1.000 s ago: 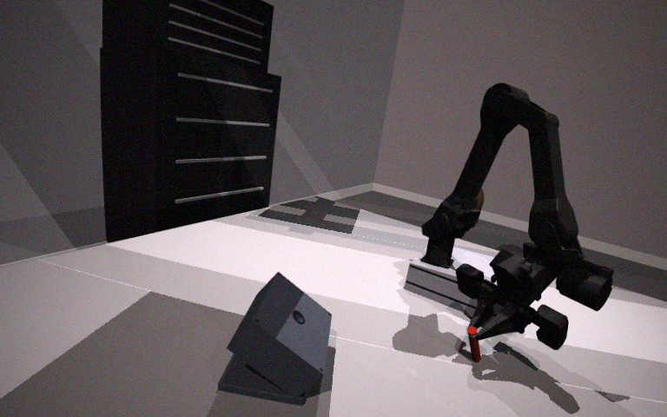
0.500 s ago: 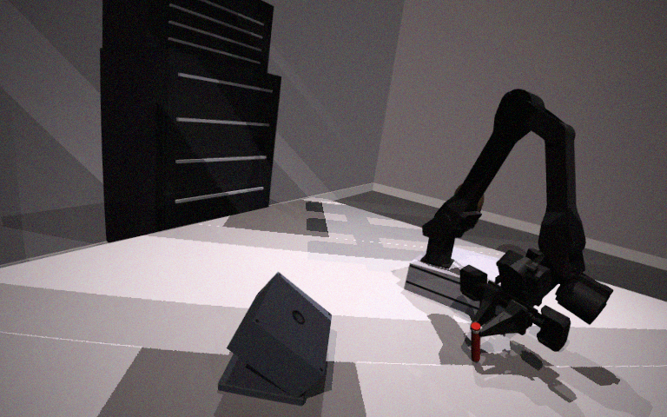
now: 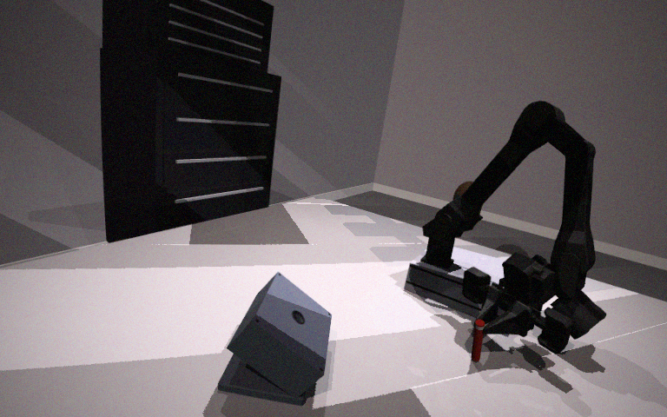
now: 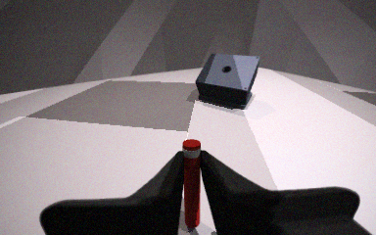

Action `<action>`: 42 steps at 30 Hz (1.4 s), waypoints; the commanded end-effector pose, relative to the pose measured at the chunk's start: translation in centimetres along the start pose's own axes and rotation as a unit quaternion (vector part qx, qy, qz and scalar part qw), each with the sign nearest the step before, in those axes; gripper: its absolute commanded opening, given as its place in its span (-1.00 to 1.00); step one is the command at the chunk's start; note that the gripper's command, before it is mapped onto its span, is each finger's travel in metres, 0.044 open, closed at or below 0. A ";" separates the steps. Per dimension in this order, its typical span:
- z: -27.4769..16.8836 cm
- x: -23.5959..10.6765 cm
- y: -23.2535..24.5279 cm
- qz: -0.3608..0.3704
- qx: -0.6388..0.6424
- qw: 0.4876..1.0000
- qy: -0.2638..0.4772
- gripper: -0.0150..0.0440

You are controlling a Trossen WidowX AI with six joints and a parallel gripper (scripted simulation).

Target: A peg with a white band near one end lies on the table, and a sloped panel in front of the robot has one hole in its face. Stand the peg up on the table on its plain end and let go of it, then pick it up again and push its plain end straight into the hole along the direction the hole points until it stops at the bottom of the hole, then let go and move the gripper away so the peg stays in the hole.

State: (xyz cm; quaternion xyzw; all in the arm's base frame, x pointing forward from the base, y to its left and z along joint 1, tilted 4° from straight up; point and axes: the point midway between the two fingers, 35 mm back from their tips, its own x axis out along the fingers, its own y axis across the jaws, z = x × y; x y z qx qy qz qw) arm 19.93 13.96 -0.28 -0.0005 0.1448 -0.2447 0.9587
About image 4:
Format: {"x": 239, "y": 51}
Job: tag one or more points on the dark red peg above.
{"x": 192, "y": 182}

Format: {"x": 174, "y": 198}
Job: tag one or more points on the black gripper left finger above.
{"x": 154, "y": 209}

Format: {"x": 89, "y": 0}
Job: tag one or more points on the grey sloped panel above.
{"x": 228, "y": 79}

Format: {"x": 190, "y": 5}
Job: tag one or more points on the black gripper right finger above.
{"x": 239, "y": 206}

